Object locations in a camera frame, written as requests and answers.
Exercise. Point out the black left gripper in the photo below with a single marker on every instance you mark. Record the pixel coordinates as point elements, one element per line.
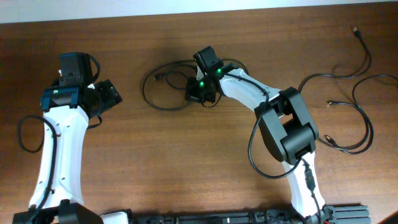
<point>109,94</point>

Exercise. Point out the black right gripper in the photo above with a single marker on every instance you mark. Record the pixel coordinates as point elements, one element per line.
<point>191,93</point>

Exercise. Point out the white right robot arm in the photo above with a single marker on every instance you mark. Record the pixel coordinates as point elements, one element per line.
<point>286,125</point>

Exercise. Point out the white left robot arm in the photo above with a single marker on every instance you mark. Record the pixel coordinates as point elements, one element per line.
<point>67,106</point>

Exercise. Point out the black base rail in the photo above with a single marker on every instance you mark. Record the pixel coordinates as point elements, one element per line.
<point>358,214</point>

